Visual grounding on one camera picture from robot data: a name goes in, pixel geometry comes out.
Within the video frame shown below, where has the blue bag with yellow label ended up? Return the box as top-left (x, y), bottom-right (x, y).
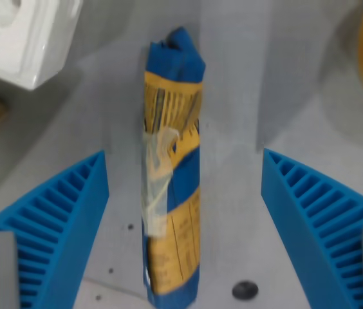
top-left (140, 26), bottom-right (208, 309)

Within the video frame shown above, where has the white wall socket box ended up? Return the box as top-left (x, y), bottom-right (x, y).
top-left (0, 0), bottom-right (84, 91)

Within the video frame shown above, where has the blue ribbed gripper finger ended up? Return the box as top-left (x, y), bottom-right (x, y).
top-left (0, 150), bottom-right (110, 309)
top-left (261, 147), bottom-right (363, 309)

